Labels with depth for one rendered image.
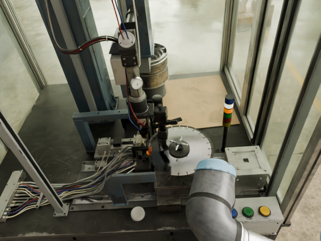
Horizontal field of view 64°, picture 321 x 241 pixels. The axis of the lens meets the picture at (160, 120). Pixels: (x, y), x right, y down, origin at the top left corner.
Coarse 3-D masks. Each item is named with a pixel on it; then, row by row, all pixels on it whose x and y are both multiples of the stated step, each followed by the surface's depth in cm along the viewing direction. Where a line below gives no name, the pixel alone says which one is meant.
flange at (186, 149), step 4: (176, 140) 137; (172, 144) 135; (188, 144) 134; (172, 148) 133; (180, 148) 131; (184, 148) 132; (188, 148) 132; (172, 152) 131; (176, 152) 131; (180, 152) 131; (184, 152) 131; (188, 152) 131; (176, 156) 130; (180, 156) 130
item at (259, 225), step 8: (240, 200) 116; (248, 200) 115; (256, 200) 115; (264, 200) 115; (272, 200) 114; (240, 208) 113; (256, 208) 112; (272, 208) 111; (240, 216) 110; (256, 216) 110; (272, 216) 109; (280, 216) 109; (248, 224) 111; (256, 224) 111; (264, 224) 111; (272, 224) 111; (256, 232) 116; (264, 232) 116; (272, 232) 116
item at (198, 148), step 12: (168, 132) 143; (180, 132) 143; (192, 132) 142; (156, 144) 138; (168, 144) 137; (192, 144) 135; (204, 144) 135; (156, 156) 132; (168, 156) 131; (192, 156) 130; (204, 156) 129; (156, 168) 126; (168, 168) 125; (180, 168) 125; (192, 168) 124
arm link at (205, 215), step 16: (192, 208) 64; (208, 208) 62; (224, 208) 63; (192, 224) 64; (208, 224) 61; (224, 224) 61; (240, 224) 63; (208, 240) 61; (224, 240) 60; (240, 240) 60; (256, 240) 61; (272, 240) 64
